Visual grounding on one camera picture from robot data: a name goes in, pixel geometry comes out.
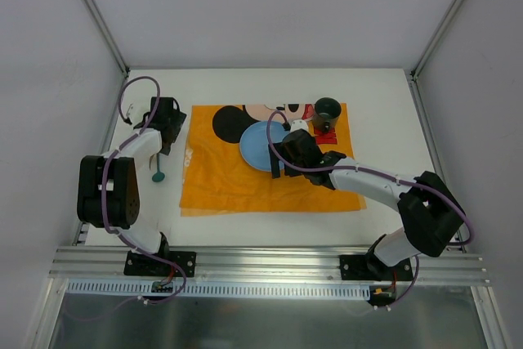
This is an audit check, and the light blue plate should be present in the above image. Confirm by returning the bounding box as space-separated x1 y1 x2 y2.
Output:
239 121 288 172

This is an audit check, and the dark green mug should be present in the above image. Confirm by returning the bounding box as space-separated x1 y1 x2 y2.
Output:
311 97 342 134

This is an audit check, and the teal plastic spoon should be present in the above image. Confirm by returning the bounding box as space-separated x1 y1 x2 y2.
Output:
152 154 165 183

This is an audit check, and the orange cartoon cloth placemat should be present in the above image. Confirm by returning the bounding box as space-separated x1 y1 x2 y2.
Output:
180 103 366 217

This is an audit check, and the gold fork green handle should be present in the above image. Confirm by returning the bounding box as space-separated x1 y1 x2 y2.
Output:
148 155 156 169

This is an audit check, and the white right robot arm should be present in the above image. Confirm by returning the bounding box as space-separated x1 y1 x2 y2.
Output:
268 130 467 280

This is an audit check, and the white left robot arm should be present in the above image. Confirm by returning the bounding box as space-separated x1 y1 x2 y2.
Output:
77 97 186 275

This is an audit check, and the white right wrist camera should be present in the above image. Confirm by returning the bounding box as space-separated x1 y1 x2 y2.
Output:
283 119 309 132

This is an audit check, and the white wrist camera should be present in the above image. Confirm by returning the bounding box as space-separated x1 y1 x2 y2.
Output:
123 104 147 124
283 119 309 132

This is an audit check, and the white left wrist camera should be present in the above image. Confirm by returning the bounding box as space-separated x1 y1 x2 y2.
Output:
123 104 147 124

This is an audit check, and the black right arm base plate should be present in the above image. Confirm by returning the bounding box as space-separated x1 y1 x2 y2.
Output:
338 255 413 282

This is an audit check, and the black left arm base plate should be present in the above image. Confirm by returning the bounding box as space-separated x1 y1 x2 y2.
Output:
123 251 197 278

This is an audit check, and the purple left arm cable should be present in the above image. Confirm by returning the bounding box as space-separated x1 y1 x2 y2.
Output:
60 75 188 321

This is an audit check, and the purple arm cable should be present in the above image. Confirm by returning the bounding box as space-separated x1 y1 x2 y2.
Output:
60 75 188 321
266 110 476 317

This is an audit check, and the left aluminium frame post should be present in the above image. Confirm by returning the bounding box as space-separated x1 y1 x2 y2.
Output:
82 0 129 75

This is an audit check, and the aluminium frame post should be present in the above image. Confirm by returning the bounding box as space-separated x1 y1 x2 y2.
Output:
409 0 491 80
82 0 129 75

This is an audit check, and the aluminium front rail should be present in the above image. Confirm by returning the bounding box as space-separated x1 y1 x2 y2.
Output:
48 245 492 287

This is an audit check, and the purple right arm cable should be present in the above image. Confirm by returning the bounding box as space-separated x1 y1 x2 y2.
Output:
266 110 476 317

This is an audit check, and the white slotted cable duct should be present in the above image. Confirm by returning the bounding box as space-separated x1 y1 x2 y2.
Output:
66 279 371 302

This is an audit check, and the right aluminium frame post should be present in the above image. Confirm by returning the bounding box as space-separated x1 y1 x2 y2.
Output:
409 0 491 80

